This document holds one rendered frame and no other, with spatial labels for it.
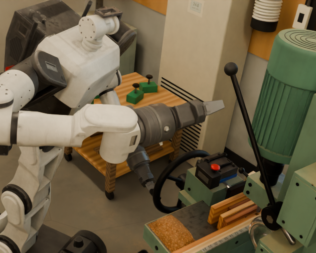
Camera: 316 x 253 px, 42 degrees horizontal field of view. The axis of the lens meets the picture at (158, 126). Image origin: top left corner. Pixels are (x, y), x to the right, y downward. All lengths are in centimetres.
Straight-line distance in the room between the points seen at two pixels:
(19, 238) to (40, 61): 105
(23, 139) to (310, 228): 62
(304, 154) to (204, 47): 169
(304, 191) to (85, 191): 198
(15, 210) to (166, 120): 100
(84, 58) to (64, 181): 168
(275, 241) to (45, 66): 72
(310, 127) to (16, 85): 68
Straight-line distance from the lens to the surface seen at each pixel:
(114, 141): 86
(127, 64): 347
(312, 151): 103
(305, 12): 243
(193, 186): 141
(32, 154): 152
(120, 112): 85
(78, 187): 276
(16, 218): 179
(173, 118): 91
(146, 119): 88
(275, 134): 108
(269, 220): 106
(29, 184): 168
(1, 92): 87
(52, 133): 84
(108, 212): 259
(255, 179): 125
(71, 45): 125
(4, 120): 84
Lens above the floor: 181
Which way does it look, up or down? 32 degrees down
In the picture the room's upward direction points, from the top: 7 degrees clockwise
